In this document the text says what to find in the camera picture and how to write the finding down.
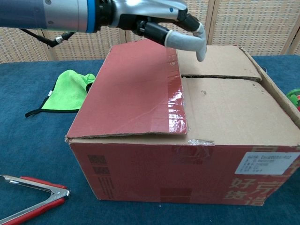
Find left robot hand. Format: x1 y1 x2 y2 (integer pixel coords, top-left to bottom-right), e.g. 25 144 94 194
96 0 208 62

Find woven bamboo folding screen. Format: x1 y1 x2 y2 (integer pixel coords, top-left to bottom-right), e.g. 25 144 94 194
0 0 300 64

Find green microfiber cloth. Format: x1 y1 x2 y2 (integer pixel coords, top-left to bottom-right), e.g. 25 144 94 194
25 69 96 118

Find red handled metal tongs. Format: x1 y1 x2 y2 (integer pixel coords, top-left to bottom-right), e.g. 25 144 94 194
0 174 71 225

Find blue table cover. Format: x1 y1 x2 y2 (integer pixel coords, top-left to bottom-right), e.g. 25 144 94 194
0 55 300 225

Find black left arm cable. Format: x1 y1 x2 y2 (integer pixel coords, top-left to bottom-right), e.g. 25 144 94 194
19 28 76 49

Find red cardboard box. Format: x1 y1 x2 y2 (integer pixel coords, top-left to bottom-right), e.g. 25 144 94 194
64 38 300 207

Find colourful toy at right edge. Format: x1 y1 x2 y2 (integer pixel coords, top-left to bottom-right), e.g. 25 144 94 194
285 88 300 111

